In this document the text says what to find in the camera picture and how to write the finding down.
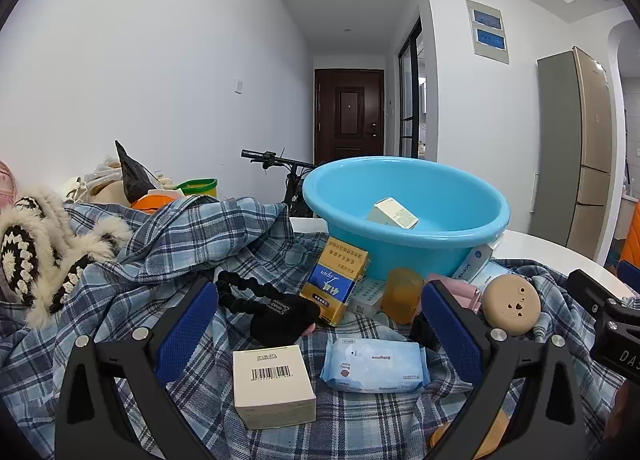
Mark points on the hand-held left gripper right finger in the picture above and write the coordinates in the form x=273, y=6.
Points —
x=452, y=335

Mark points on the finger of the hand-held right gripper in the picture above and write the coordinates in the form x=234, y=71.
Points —
x=590, y=290

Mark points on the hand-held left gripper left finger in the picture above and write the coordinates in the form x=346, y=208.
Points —
x=187, y=335

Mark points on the gold bottle with black cap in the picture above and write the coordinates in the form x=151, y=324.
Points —
x=420, y=327

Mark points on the pink cup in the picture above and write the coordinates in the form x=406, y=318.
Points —
x=462, y=292

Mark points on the beige round case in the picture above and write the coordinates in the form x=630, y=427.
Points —
x=510, y=305

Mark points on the white box with blue print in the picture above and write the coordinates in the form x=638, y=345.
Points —
x=475, y=260

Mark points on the light blue wipes packet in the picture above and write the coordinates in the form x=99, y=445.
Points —
x=375, y=365
x=492, y=271

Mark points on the blue plastic basin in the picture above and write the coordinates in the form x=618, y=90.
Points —
x=425, y=250

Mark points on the black cloth pouch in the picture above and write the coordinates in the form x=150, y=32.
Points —
x=280, y=322

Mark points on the large cream box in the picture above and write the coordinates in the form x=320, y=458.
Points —
x=270, y=390

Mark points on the yellow and blue box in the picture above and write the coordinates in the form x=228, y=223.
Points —
x=332, y=285

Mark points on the green-rimmed container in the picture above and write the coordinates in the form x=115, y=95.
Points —
x=200, y=186

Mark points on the translucent orange soap bar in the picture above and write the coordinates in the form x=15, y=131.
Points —
x=402, y=295

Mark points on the black scrunchie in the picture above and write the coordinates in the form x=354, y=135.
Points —
x=235, y=290

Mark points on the orange padded seat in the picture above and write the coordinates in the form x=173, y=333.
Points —
x=632, y=240

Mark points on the small white carton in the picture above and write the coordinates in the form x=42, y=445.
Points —
x=367, y=297

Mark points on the blue plaid blanket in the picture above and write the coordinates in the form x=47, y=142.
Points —
x=150, y=250

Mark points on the orange translucent lid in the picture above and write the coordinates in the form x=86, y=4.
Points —
x=492, y=432

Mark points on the small cream box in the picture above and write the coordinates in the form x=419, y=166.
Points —
x=392, y=212

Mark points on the orange round object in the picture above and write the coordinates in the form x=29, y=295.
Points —
x=155, y=202

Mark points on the beige refrigerator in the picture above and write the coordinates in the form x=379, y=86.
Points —
x=565, y=140

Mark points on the black plastic bag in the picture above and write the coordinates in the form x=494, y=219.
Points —
x=132, y=175

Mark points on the white plastic bag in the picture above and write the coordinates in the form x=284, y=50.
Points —
x=100, y=185

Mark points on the fur-trimmed crochet garment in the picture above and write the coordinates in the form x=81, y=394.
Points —
x=30, y=250

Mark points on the pink cloth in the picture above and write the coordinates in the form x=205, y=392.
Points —
x=6, y=187

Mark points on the dark brown door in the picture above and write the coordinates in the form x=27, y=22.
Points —
x=350, y=115

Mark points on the black-framed glass door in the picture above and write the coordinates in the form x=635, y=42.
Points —
x=407, y=90

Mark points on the white light switch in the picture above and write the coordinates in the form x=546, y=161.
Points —
x=238, y=85

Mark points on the grey wall panel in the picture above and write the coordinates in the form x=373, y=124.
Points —
x=490, y=30

